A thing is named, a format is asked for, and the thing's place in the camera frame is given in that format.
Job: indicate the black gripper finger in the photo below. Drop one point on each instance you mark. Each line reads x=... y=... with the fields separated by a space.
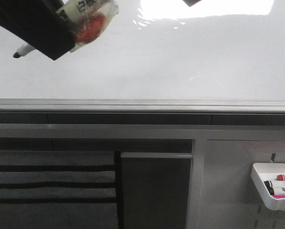
x=37 y=23
x=190 y=3

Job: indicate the white black-tip whiteboard marker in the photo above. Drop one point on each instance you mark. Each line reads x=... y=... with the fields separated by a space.
x=86 y=20

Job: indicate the grey black-striped fabric organizer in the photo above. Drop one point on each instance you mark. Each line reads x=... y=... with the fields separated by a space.
x=58 y=190

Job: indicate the grey cabinet panel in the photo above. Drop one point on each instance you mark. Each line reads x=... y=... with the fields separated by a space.
x=155 y=191

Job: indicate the white plastic marker tray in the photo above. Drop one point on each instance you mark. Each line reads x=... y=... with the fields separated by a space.
x=268 y=171

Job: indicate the black-capped marker in tray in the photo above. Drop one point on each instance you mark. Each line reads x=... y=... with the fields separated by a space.
x=280 y=191
x=274 y=184

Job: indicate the white pegboard panel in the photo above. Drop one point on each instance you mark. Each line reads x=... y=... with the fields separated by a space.
x=229 y=197

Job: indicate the pink eraser in tray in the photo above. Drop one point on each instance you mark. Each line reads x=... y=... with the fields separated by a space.
x=278 y=196

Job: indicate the white whiteboard with metal frame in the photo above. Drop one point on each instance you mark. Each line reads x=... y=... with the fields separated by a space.
x=219 y=62

